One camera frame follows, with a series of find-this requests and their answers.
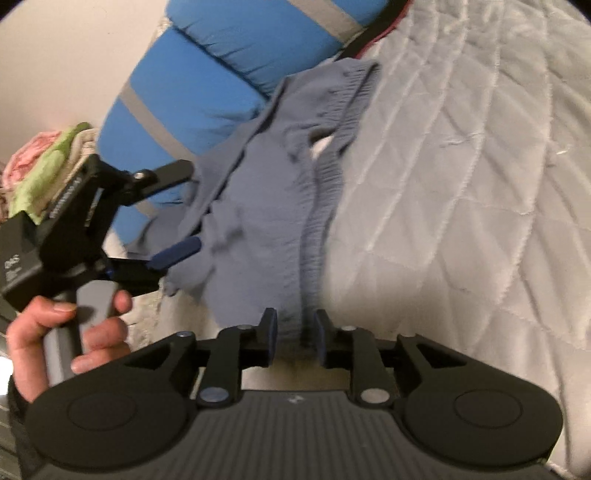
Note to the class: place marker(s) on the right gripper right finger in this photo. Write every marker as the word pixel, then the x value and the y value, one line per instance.
pixel 355 350

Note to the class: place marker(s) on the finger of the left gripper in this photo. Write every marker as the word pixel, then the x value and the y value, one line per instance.
pixel 139 277
pixel 146 183

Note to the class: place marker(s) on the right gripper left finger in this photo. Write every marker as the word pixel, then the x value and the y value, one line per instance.
pixel 233 350

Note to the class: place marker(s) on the grey-blue sweatpants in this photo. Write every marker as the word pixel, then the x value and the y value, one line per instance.
pixel 261 203

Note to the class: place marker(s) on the person's left hand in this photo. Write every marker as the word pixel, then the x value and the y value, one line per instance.
pixel 104 342

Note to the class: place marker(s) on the beige knitted blanket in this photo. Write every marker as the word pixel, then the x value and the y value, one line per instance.
pixel 82 146

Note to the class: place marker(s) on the light green cloth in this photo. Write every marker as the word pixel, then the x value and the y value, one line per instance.
pixel 26 195

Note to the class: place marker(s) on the left blue striped pillow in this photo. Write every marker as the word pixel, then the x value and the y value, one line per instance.
pixel 178 103

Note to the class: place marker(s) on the blue striped pillow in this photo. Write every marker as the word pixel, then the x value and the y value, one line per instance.
pixel 265 41
pixel 178 103

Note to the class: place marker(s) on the pink cloth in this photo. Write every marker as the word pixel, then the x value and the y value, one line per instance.
pixel 25 158

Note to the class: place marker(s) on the grey quilted bedspread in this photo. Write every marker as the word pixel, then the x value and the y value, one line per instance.
pixel 465 207

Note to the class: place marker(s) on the right blue striped pillow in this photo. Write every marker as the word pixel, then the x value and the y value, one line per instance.
pixel 265 41

